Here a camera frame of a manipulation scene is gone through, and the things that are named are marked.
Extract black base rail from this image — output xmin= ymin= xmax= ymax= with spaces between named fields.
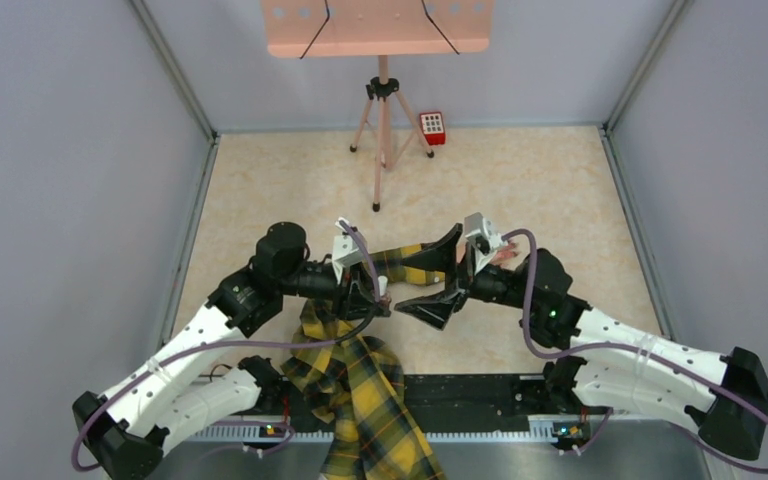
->
xmin=191 ymin=372 xmax=710 ymax=446

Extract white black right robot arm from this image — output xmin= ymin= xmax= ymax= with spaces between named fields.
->
xmin=397 ymin=225 xmax=768 ymax=461

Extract mannequin hand painted nails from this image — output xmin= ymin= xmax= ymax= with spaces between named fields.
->
xmin=490 ymin=241 xmax=521 ymax=266

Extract yellow plaid shirt sleeve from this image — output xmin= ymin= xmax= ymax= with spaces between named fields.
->
xmin=280 ymin=243 xmax=452 ymax=480

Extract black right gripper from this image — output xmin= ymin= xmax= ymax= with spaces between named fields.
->
xmin=396 ymin=223 xmax=536 ymax=328

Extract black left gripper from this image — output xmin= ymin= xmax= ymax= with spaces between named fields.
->
xmin=279 ymin=261 xmax=391 ymax=321

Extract red keypad box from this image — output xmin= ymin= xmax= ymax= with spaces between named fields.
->
xmin=418 ymin=111 xmax=447 ymax=146

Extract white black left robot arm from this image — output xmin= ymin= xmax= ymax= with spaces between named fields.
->
xmin=70 ymin=218 xmax=388 ymax=479

